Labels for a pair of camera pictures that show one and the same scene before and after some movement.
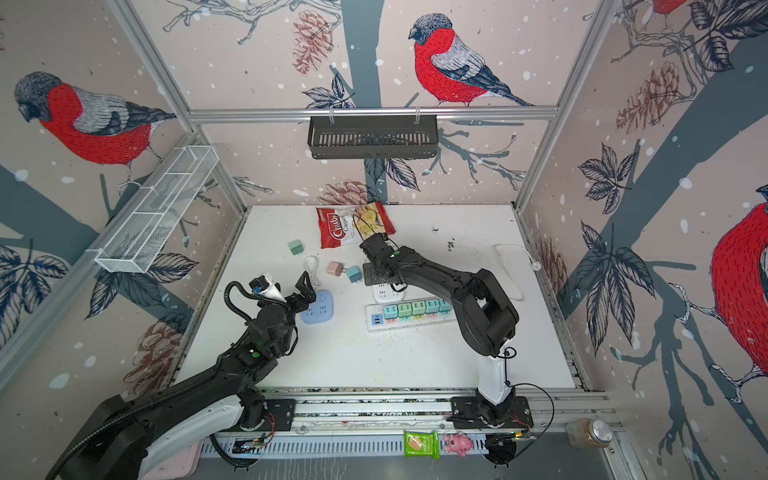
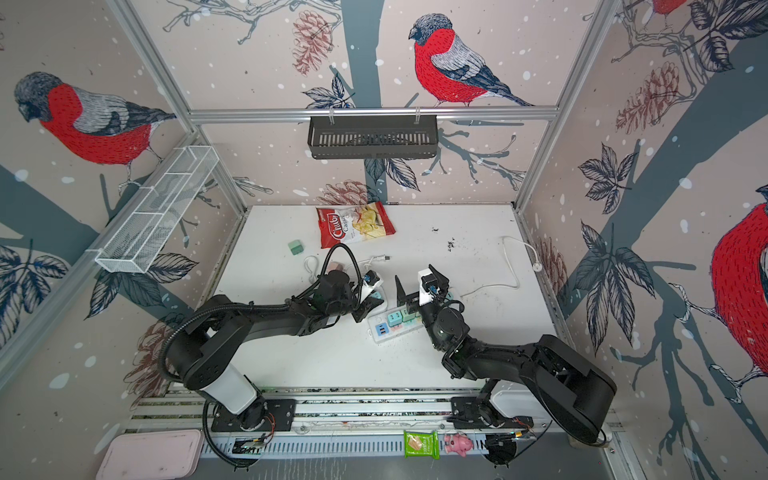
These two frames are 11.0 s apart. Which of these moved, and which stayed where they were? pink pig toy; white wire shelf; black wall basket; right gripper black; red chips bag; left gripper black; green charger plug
Moved: left gripper black; right gripper black
Stayed: white wire shelf; red chips bag; green charger plug; pink pig toy; black wall basket
